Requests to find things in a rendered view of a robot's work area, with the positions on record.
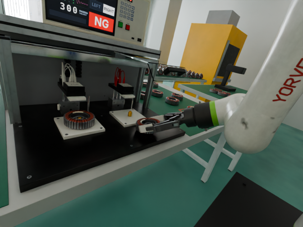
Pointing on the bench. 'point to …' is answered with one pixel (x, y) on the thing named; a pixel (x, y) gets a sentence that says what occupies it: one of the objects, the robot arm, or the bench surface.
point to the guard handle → (174, 70)
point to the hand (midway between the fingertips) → (149, 123)
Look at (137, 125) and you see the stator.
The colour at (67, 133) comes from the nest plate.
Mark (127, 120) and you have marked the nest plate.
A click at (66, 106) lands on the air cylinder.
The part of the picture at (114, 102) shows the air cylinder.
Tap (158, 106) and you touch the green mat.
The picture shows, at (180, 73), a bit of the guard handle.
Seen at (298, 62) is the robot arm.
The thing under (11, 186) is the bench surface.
